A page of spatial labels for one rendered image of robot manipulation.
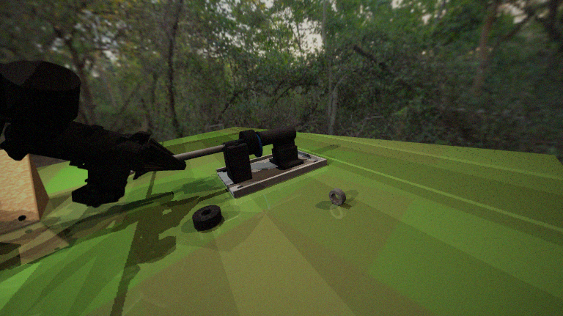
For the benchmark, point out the blue ring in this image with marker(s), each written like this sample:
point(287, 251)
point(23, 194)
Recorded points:
point(259, 154)

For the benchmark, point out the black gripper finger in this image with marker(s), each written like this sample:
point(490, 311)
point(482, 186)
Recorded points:
point(160, 146)
point(156, 159)

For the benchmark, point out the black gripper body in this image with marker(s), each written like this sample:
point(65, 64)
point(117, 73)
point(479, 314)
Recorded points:
point(120, 153)

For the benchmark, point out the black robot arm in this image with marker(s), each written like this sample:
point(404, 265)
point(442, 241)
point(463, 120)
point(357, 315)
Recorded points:
point(40, 100)

